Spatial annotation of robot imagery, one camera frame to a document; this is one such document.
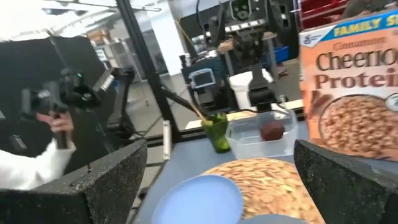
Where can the person's hand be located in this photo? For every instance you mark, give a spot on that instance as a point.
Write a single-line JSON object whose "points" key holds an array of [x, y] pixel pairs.
{"points": [[59, 123]]}

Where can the black handheld camera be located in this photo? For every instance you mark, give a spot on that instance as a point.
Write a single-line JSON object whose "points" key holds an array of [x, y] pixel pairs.
{"points": [[71, 90]]}

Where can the orange Cheerios cereal box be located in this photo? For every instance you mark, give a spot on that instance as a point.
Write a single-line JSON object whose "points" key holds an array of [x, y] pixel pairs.
{"points": [[348, 77]]}

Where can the blue plate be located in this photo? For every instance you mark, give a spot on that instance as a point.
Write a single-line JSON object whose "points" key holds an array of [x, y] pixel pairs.
{"points": [[199, 202]]}

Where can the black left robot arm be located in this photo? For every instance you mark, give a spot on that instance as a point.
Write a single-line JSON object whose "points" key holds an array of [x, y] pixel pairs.
{"points": [[248, 40]]}

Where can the gold spoon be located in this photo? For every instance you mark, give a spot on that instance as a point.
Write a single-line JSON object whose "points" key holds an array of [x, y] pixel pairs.
{"points": [[200, 114]]}

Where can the small grey-framed monitor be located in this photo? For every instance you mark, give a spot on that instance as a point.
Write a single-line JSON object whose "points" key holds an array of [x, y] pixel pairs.
{"points": [[202, 78]]}

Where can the red cabinet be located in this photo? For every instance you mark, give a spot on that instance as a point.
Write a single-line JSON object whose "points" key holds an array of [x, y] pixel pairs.
{"points": [[320, 9]]}

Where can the white plastic bracket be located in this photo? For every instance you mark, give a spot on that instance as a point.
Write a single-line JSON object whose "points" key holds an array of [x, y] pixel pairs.
{"points": [[167, 140]]}

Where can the dark red plum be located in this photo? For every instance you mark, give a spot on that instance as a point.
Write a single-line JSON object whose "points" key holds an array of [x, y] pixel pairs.
{"points": [[272, 130]]}

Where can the person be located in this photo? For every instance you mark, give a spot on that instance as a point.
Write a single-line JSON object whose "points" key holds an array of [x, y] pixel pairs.
{"points": [[25, 168]]}

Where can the green glass cup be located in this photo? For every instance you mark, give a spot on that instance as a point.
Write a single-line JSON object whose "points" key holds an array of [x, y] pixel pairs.
{"points": [[217, 133]]}

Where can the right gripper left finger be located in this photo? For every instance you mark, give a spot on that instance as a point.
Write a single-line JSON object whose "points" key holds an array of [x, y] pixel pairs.
{"points": [[77, 199]]}

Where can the round woven placemat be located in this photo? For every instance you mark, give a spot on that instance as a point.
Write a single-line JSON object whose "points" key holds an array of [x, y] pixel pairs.
{"points": [[267, 183]]}

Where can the clear plastic container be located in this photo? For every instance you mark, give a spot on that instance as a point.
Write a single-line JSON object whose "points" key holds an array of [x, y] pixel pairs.
{"points": [[245, 146]]}

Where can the white bucket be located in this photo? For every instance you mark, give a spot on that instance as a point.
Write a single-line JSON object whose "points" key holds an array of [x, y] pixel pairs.
{"points": [[241, 87]]}

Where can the blue storage bin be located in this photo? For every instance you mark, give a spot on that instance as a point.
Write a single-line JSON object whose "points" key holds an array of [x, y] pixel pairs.
{"points": [[280, 54]]}

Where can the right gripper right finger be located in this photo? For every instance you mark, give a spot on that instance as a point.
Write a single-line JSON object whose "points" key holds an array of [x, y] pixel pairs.
{"points": [[348, 193]]}

